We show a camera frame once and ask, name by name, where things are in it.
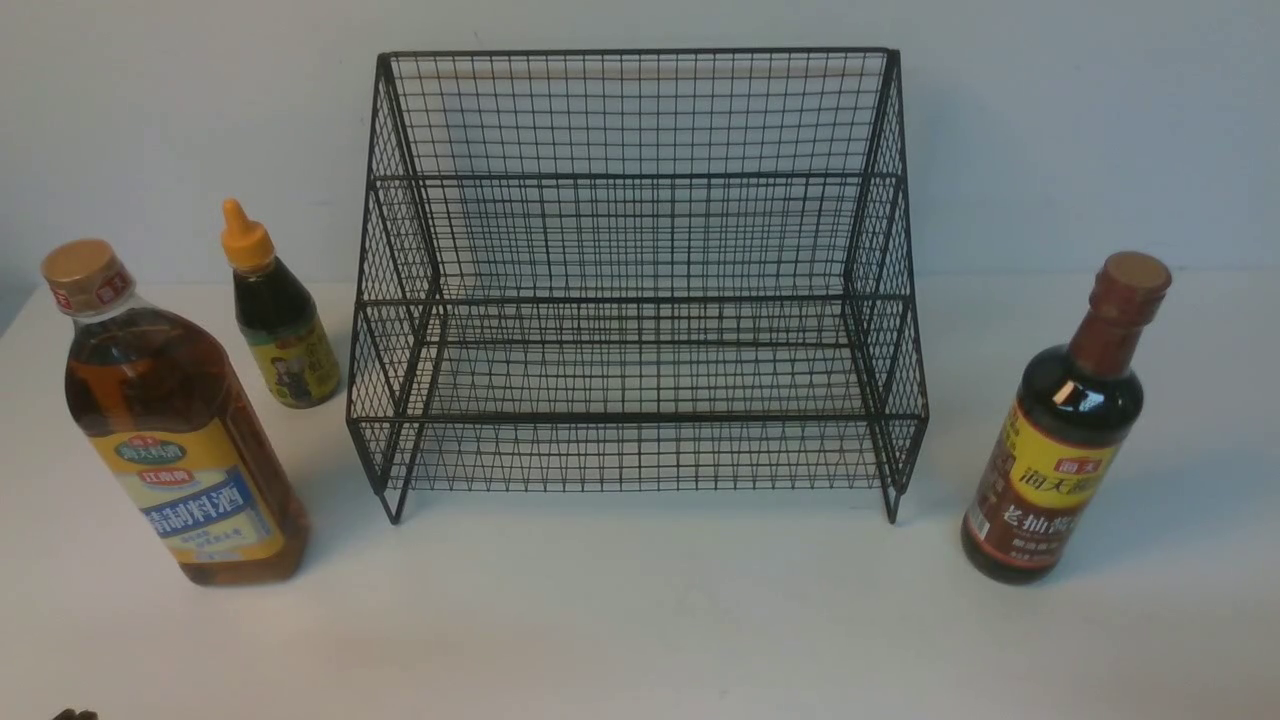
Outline black wire mesh shelf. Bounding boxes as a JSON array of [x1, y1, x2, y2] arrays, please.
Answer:
[[346, 47, 929, 524]]

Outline small yellow-capped sauce bottle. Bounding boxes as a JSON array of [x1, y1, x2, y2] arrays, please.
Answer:
[[221, 199, 340, 409]]

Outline large cooking wine bottle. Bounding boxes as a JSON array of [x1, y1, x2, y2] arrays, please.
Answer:
[[41, 238, 310, 585]]

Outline dark soy sauce bottle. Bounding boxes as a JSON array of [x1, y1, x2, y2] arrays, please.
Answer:
[[960, 251, 1172, 585]]

